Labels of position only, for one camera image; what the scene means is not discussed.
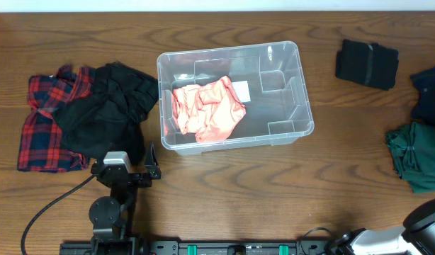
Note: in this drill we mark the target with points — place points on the black cloth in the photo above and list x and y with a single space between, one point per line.
371 65

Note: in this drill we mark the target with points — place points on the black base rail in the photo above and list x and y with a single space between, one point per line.
206 248

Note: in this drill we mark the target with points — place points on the white label in bin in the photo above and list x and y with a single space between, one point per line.
242 91

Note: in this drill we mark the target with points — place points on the black crumpled garment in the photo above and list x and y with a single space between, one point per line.
109 119

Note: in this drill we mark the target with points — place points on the red plaid shirt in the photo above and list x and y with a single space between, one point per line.
40 148

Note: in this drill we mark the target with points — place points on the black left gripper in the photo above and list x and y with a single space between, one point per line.
131 178

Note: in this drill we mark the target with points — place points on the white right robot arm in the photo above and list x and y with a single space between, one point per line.
415 237

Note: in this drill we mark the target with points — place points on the pink crumpled cloth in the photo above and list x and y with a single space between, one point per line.
210 112

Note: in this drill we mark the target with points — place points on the dark navy cloth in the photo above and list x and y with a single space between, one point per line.
424 82

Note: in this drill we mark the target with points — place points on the green cloth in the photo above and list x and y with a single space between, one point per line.
413 153

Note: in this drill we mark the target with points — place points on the clear plastic storage bin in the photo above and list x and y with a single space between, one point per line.
279 111

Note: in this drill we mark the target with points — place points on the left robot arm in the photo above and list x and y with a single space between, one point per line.
112 215

